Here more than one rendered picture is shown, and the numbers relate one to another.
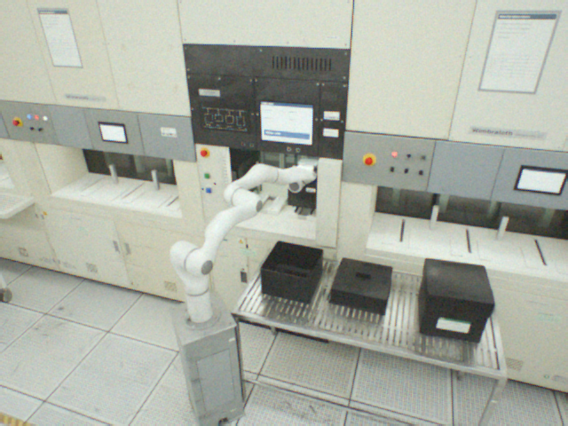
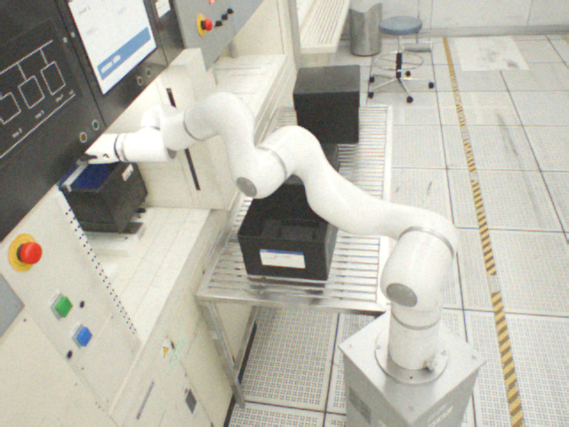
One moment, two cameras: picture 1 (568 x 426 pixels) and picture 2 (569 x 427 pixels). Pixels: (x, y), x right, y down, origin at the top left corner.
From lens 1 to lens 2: 2.12 m
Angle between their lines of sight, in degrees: 72
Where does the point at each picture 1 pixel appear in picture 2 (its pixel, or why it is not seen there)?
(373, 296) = (334, 152)
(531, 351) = not seen: hidden behind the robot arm
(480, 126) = not seen: outside the picture
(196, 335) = (459, 343)
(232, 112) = (27, 64)
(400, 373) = not seen: hidden behind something
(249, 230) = (164, 310)
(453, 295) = (355, 79)
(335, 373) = (305, 316)
